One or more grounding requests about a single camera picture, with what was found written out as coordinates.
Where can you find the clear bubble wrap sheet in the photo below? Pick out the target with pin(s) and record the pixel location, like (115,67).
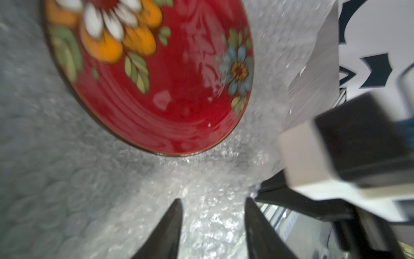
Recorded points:
(71,190)

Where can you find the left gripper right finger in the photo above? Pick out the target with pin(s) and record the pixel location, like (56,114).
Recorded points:
(262,240)

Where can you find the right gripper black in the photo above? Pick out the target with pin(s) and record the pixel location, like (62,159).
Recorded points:
(359,233)

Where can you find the red floral dinner plate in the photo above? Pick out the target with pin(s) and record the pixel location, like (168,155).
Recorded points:
(168,77)

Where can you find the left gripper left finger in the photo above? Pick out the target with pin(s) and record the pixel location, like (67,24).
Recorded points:
(164,241)

